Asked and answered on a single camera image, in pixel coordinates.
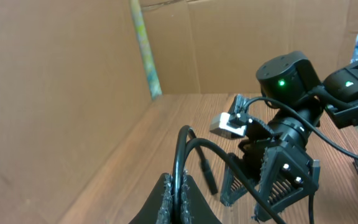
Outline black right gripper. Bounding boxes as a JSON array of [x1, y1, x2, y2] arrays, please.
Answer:
[[220, 118, 319, 213]]

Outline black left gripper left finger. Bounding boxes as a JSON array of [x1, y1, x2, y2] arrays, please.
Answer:
[[129, 173, 173, 224]]

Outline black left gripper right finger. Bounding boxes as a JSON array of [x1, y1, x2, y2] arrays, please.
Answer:
[[179, 174, 221, 224]]

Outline black USB cable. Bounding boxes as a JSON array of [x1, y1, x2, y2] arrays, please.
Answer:
[[171, 124, 287, 224]]

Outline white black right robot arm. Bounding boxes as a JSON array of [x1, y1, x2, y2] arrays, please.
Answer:
[[210, 51, 358, 213]]

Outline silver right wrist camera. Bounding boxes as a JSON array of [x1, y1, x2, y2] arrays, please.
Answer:
[[209, 95, 249, 139]]

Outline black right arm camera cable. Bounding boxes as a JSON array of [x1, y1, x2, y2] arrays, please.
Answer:
[[244, 96, 358, 165]]

